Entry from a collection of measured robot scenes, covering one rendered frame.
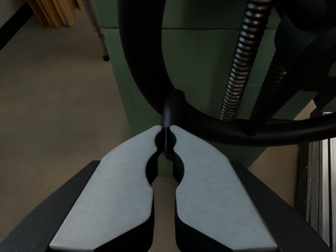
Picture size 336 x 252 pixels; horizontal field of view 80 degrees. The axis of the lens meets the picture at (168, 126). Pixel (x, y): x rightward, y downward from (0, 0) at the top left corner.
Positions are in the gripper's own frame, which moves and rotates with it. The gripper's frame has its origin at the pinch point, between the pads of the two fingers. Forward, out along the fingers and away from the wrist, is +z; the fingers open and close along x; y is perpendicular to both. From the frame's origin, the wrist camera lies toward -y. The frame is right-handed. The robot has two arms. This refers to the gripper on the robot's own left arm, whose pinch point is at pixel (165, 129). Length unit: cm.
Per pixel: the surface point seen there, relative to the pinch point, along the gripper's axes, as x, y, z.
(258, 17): 8.3, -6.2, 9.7
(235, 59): 7.7, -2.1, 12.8
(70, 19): -74, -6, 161
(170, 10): 0.5, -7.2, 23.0
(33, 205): -56, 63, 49
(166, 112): 0.0, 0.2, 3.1
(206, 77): 7.8, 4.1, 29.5
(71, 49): -67, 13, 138
